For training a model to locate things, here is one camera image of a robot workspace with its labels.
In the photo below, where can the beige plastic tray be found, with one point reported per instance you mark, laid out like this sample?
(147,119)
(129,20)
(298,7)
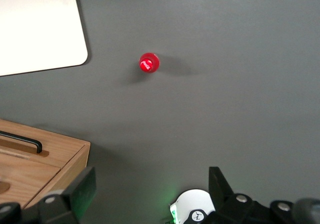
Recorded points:
(37,28)

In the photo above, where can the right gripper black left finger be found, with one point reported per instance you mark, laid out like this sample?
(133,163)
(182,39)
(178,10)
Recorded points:
(82,189)

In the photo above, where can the wooden drawer front panel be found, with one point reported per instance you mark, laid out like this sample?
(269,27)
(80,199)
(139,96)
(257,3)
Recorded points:
(62,146)

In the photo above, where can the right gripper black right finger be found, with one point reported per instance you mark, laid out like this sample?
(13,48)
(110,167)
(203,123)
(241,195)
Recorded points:
(220,189)

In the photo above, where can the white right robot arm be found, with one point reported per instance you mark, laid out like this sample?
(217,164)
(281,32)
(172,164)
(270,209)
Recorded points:
(192,201)

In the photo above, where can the small red cola bottle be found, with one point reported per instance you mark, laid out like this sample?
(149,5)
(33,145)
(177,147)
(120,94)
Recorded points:
(149,63)

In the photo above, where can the wooden drawer with notch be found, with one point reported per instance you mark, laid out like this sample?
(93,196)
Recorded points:
(30,179)

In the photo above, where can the wooden drawer cabinet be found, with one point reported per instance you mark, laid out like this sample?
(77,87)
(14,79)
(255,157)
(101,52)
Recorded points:
(75,169)

